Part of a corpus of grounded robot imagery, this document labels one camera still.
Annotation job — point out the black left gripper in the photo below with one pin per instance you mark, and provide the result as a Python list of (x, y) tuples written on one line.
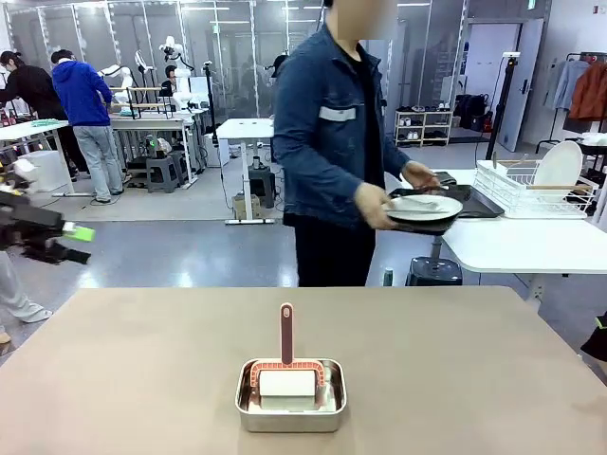
[(28, 223)]

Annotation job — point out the pink lint roller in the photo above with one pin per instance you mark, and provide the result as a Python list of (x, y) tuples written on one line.
[(287, 384)]

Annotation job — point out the silver fork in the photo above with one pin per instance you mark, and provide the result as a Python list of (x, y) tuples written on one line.
[(419, 203)]

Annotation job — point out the person's right forearm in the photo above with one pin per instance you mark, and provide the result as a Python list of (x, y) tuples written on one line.
[(313, 185)]

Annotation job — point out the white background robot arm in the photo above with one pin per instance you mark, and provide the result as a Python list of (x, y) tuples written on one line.
[(116, 78), (182, 80)]

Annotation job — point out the person's left forearm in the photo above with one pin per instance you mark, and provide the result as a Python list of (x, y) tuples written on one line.
[(391, 158)]

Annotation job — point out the person's right hand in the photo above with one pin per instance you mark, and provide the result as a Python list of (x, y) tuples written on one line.
[(374, 204)]

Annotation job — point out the person's left hand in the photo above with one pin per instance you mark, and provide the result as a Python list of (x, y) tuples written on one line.
[(419, 175)]

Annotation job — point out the person in grey trousers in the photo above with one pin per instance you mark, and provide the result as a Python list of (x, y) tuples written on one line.
[(14, 294)]

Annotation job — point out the white drawer cabinet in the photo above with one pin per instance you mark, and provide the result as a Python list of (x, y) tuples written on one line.
[(45, 168)]

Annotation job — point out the grey plastic stool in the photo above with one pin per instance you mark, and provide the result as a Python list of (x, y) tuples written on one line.
[(161, 173)]

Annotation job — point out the white standing desk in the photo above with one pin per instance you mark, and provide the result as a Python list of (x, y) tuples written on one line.
[(28, 129)]

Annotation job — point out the white workbench table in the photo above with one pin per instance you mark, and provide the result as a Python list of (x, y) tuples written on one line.
[(152, 124)]

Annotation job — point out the person in blue hoodie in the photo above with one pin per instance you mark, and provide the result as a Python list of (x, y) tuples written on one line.
[(80, 95)]

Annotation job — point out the person in black sweater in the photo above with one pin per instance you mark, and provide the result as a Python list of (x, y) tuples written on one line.
[(28, 90)]

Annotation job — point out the cardboard box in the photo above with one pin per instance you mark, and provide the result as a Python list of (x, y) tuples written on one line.
[(246, 206)]

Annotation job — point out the dark stool under table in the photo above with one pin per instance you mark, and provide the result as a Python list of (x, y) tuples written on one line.
[(262, 185)]

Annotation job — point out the white square table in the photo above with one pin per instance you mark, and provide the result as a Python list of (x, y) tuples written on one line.
[(246, 128)]

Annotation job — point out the person in denim jacket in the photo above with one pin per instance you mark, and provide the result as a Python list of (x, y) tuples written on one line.
[(322, 142)]

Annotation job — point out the stainless steel rectangular container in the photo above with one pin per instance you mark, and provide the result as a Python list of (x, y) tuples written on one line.
[(289, 422)]

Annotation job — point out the black plastic stool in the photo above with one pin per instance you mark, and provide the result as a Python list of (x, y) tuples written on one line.
[(434, 272)]

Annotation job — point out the white shoe rack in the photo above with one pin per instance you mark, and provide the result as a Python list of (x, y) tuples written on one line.
[(422, 128)]

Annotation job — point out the white side table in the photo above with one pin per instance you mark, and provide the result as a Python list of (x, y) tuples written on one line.
[(521, 242)]

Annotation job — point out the black light stand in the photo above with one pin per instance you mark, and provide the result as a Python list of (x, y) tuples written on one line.
[(502, 104)]

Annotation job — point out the black clothes rack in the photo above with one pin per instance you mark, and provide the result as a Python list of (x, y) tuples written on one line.
[(569, 95)]

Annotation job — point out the light blue hanging shirt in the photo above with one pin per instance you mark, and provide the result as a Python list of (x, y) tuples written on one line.
[(566, 83)]

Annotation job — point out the orange hanging jacket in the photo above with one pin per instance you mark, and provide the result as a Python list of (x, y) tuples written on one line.
[(590, 92)]

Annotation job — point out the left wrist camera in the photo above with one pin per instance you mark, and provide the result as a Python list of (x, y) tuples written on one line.
[(21, 170)]

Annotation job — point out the wooden frame shelf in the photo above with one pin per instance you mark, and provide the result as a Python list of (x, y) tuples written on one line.
[(152, 102)]

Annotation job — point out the black camera tripod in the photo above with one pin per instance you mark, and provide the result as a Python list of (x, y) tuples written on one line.
[(211, 104)]

